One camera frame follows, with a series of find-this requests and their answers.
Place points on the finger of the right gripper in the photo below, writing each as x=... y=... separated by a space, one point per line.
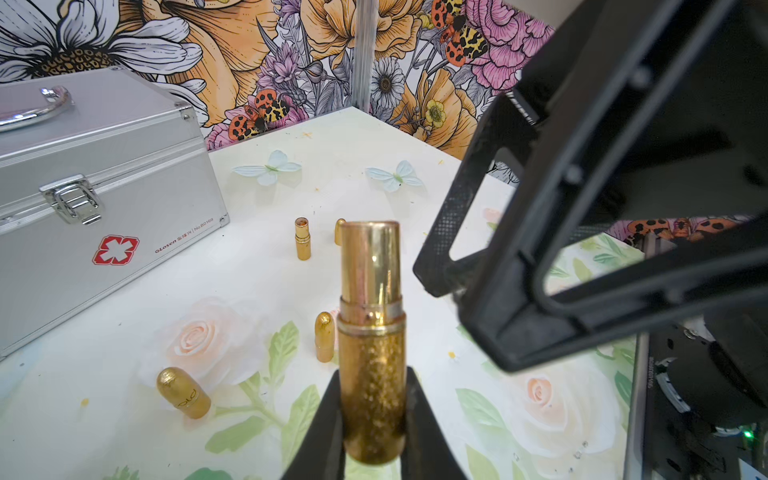
x=505 y=133
x=507 y=311

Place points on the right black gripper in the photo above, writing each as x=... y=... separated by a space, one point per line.
x=646 y=110

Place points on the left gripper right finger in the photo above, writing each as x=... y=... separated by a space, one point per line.
x=426 y=454

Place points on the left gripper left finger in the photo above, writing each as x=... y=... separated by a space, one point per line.
x=321 y=454

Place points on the gold lipstick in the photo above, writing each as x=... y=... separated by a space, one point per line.
x=302 y=238
x=372 y=342
x=181 y=391
x=325 y=331

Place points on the gold lipstick cap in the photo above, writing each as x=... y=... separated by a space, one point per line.
x=338 y=231

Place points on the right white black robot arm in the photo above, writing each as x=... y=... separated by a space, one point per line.
x=701 y=396

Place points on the silver aluminium first aid case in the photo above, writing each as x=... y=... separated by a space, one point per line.
x=104 y=175

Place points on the right aluminium corner post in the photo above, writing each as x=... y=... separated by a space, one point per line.
x=364 y=53

